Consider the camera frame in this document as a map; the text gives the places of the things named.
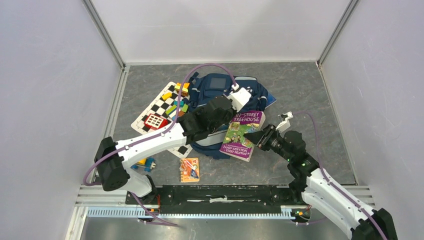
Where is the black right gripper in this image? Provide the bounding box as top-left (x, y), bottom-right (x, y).
top-left (243, 123), bottom-right (293, 163)

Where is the purple green paperback book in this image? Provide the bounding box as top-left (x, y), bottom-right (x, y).
top-left (219, 110), bottom-right (266, 162)

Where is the navy blue student backpack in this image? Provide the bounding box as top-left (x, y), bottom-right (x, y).
top-left (185, 71), bottom-right (270, 160)

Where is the blue Animal Farm book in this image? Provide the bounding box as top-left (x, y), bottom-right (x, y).
top-left (265, 92), bottom-right (277, 108)

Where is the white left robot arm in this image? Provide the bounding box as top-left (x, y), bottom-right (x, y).
top-left (95, 96), bottom-right (242, 204)

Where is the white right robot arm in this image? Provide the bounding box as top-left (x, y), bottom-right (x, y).
top-left (244, 124), bottom-right (398, 240)

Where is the lime green toy block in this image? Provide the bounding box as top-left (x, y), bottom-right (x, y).
top-left (181, 104), bottom-right (189, 113)

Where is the orange yellow wedge block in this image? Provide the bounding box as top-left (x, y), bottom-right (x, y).
top-left (174, 82), bottom-right (190, 97)

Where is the teal toy block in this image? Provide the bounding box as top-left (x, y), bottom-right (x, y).
top-left (173, 100), bottom-right (185, 108)

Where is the yellow toy block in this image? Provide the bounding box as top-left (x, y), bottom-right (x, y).
top-left (161, 92), bottom-right (173, 101)

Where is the black white chessboard mat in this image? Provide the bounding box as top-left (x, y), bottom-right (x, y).
top-left (130, 81), bottom-right (192, 159)

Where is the red window toy block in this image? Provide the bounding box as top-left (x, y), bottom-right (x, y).
top-left (143, 113), bottom-right (169, 130)

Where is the orange spiral notebook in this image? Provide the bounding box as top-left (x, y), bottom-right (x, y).
top-left (179, 157), bottom-right (200, 183)

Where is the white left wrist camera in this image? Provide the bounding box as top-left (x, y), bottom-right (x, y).
top-left (227, 84), bottom-right (251, 113)

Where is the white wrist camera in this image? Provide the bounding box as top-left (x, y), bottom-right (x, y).
top-left (227, 84), bottom-right (251, 113)
top-left (276, 111), bottom-right (294, 133)

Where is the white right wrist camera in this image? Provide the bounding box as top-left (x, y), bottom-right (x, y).
top-left (276, 111), bottom-right (294, 133)

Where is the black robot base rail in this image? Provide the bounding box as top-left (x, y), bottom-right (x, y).
top-left (141, 185), bottom-right (306, 214)

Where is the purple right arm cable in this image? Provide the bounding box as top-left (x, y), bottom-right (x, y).
top-left (291, 110), bottom-right (388, 240)

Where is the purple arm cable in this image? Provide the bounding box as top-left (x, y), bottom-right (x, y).
top-left (82, 62), bottom-right (240, 227)
top-left (291, 110), bottom-right (388, 240)

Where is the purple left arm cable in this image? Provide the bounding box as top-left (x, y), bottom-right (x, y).
top-left (82, 62), bottom-right (240, 227)

